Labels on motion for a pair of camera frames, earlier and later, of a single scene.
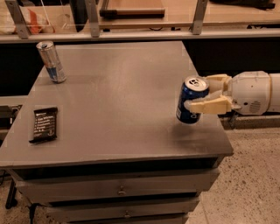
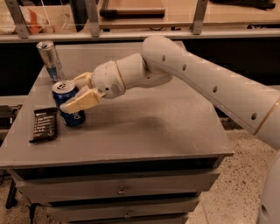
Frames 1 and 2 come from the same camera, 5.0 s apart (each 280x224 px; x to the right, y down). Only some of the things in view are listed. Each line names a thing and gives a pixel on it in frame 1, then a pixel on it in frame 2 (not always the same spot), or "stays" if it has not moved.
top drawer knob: [122, 192] stays
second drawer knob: [127, 215] stays
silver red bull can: [52, 61] stays
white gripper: [249, 91] to [107, 79]
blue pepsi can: [192, 88] to [62, 92]
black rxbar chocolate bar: [45, 124] stays
